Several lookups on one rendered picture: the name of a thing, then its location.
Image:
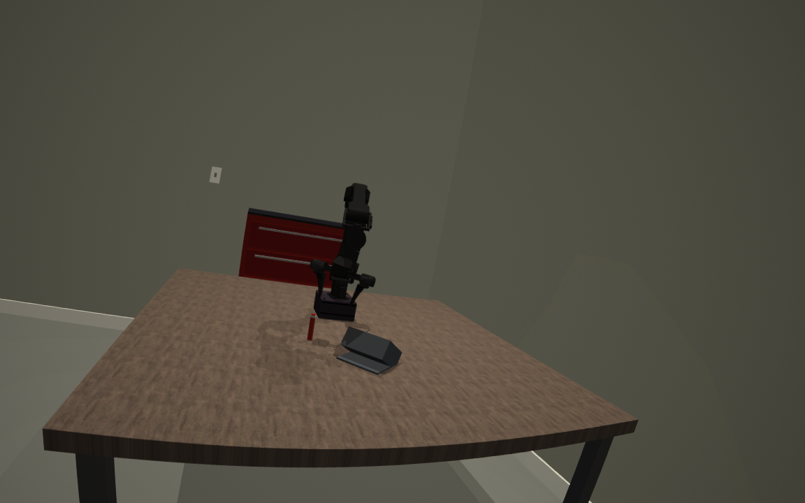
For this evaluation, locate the grey sloped panel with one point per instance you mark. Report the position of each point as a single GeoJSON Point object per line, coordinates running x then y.
{"type": "Point", "coordinates": [369, 352]}

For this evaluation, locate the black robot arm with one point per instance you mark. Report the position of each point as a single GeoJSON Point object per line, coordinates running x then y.
{"type": "Point", "coordinates": [355, 218]}

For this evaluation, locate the red peg with white band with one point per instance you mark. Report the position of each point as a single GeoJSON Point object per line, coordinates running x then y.
{"type": "Point", "coordinates": [311, 326]}

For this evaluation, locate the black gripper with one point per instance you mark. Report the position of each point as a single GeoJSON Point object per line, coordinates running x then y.
{"type": "Point", "coordinates": [320, 267]}

